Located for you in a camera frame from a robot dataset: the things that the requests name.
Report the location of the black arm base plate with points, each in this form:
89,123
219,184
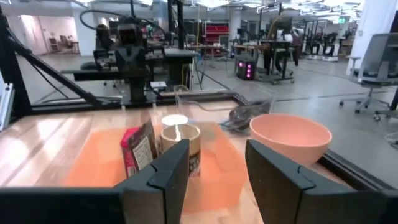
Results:
140,98

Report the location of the spice jar red lid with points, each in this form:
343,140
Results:
138,149

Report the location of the computer tower pink lights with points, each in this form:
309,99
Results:
246,69

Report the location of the grey office chair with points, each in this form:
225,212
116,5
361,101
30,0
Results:
376,68

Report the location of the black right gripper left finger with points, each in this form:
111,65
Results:
149,199

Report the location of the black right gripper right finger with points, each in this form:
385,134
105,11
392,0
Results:
280,193

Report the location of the spice jar beige lid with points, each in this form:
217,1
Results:
183,137

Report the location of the peach orange bowl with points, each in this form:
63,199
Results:
290,137

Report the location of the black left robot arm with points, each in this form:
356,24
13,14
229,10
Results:
130,34

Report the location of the black desk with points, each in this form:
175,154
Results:
174,54

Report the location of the seasoning jar white lid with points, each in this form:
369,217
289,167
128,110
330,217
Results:
174,119

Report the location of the person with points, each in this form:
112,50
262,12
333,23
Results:
287,46

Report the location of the black aluminium table frame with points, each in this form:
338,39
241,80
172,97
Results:
46,71

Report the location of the orange plastic tray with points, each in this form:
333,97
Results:
99,161

